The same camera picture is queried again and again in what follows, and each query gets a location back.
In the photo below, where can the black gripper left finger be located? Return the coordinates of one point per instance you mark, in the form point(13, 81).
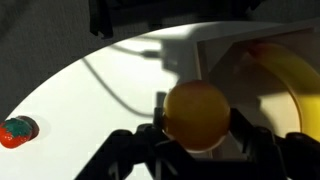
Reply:
point(133, 150)

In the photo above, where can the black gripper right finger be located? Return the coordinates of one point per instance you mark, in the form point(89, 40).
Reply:
point(263, 146)

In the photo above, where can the orange plastic fruit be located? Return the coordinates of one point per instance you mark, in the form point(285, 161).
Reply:
point(196, 113)

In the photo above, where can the wooden slatted crate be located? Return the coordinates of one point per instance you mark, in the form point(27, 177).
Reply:
point(233, 66)

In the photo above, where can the yellow plastic banana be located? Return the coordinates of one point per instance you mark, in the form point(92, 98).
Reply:
point(300, 83)

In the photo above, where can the red plastic strawberry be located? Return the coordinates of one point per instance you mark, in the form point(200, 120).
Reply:
point(15, 133)

